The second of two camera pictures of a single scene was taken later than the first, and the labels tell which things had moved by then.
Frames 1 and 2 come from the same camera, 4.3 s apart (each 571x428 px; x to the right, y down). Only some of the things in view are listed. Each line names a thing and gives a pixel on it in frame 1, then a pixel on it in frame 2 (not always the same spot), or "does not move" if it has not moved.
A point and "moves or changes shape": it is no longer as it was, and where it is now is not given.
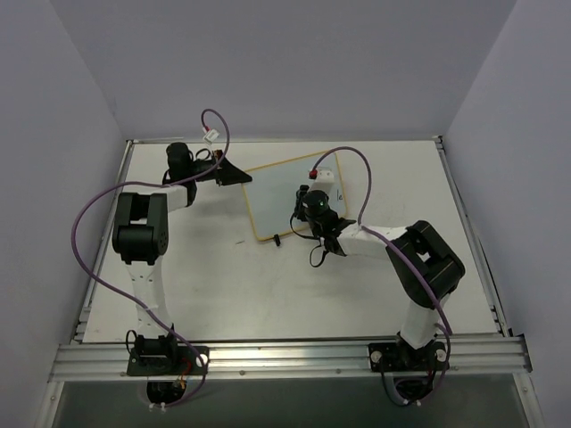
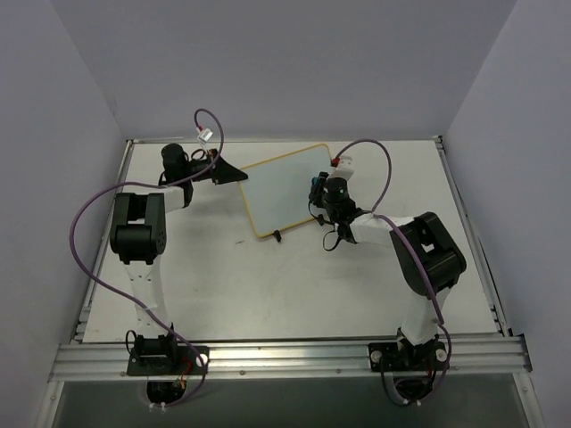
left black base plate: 168,360 does not move
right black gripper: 303,196 to 318,192
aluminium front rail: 501,358 does not move
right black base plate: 401,357 does not move
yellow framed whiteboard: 270,197 moves or changes shape
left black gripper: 220,170 does not move
